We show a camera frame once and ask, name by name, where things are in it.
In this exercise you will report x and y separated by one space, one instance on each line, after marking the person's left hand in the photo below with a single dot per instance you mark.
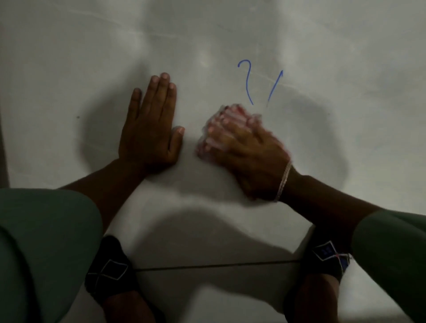
146 139

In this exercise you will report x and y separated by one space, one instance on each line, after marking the person's right hand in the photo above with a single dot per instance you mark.
256 156

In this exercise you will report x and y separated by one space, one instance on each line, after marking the person's left middle finger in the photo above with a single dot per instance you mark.
162 93

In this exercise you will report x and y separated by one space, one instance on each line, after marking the person's left thumb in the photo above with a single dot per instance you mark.
176 139

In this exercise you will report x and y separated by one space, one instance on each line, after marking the person's left little finger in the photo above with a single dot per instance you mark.
135 103

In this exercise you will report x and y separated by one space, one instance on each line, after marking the person's right fingers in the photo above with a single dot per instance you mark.
229 128

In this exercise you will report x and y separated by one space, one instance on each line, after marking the pink wiping cloth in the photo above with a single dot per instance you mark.
203 151

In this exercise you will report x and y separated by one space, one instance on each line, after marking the person's left forearm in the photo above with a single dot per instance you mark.
109 193

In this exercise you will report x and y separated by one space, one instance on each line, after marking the person's right forearm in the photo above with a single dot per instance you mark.
326 206

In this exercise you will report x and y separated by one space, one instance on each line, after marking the black diamond pattern sock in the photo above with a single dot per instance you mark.
109 269
324 254

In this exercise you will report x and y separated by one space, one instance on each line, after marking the green shirt sleeve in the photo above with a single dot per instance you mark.
392 259
43 253

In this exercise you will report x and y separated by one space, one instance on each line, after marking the person's left leg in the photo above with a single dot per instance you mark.
128 309

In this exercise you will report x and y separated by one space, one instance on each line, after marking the person's leg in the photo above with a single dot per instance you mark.
312 299
128 309

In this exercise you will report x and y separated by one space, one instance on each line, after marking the person's right leg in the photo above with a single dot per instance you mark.
312 299

